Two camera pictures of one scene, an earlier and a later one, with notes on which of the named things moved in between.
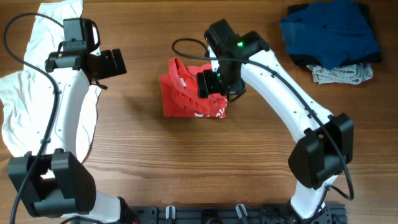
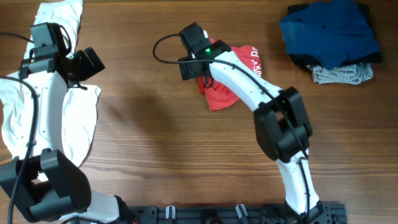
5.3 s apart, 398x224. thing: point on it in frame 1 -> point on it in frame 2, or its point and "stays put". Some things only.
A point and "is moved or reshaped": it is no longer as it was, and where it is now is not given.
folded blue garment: (333, 33) stays put
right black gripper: (203, 84) -> (189, 69)
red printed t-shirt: (180, 96) is moved or reshaped
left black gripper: (115, 62) -> (82, 62)
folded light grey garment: (352, 74) stays put
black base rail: (270, 214) stays put
